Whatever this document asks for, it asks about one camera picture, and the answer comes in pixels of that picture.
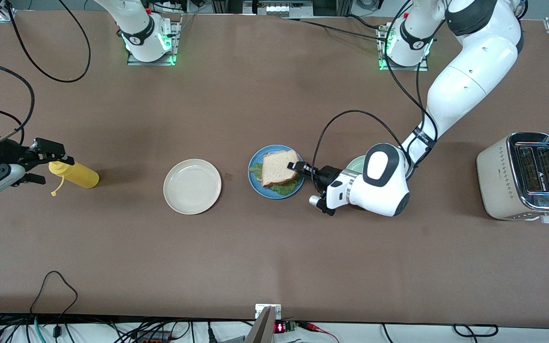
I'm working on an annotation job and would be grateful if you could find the white bread slice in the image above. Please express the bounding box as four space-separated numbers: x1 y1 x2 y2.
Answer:
261 150 300 188

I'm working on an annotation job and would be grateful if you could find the green lettuce leaf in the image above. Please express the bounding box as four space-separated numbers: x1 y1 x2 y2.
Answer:
249 163 303 195

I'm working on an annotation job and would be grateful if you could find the yellow squeeze bottle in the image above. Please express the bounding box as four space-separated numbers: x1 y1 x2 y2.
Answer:
48 161 100 197

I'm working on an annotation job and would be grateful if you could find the pale green round plate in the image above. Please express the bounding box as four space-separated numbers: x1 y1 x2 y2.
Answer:
346 155 367 175

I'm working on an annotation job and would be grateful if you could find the blue round plate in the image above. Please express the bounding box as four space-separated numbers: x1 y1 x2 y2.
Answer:
248 144 306 200

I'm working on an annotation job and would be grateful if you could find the pale beige round plate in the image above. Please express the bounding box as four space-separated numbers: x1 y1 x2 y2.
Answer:
163 159 222 215

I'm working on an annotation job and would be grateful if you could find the red clip lead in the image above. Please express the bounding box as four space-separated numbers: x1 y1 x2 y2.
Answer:
297 322 340 343

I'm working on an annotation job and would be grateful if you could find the white power strip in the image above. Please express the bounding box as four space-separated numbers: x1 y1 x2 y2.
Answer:
244 0 314 19

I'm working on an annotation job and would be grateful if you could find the beige chrome toaster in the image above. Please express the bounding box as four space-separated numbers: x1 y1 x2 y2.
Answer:
476 132 549 224

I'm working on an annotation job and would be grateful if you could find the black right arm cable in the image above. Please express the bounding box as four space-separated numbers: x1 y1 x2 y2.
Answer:
0 0 92 144

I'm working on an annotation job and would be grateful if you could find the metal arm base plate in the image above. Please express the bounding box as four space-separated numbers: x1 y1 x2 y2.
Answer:
127 21 178 66
378 24 429 72

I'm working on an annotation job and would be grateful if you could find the long black table cable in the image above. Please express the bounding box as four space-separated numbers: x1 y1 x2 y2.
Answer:
282 17 390 42

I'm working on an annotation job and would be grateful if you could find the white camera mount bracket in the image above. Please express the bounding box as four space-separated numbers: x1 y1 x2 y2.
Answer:
255 303 282 320

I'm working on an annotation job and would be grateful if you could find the teal cable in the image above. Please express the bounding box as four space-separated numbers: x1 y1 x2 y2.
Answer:
33 316 47 343

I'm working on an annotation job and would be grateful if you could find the black looped cable with adapter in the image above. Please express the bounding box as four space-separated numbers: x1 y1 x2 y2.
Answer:
30 271 79 339

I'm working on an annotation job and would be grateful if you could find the short black table cable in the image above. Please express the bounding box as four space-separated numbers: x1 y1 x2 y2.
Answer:
345 13 386 31

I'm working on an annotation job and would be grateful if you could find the grey camera post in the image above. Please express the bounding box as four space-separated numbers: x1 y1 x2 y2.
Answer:
245 306 276 343

